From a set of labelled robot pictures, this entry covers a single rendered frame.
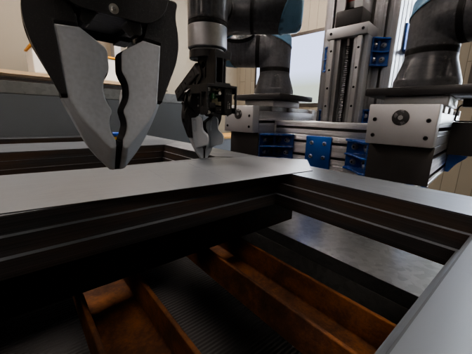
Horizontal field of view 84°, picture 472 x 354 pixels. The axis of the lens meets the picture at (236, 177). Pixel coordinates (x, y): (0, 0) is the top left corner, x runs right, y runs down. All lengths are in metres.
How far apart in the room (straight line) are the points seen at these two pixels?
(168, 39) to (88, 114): 0.08
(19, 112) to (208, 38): 0.82
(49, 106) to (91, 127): 1.00
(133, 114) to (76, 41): 0.05
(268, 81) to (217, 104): 0.53
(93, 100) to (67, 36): 0.04
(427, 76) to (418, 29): 0.13
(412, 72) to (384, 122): 0.18
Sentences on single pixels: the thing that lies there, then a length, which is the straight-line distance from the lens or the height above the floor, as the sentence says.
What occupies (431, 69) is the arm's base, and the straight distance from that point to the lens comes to 0.83.
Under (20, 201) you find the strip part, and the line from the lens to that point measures 0.34.
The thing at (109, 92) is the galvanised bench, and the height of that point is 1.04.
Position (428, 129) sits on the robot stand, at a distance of 0.68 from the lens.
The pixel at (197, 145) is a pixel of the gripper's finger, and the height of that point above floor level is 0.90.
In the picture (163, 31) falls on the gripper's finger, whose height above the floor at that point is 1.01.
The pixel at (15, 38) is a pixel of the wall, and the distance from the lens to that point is 3.88.
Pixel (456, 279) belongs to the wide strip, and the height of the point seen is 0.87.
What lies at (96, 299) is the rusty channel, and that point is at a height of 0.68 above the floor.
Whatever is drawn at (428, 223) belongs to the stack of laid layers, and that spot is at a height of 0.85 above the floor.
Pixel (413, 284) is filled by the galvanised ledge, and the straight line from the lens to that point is 0.58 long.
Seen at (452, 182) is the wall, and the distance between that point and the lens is 3.94.
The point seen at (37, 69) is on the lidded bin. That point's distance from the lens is 3.17.
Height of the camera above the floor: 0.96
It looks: 13 degrees down
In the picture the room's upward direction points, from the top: 2 degrees clockwise
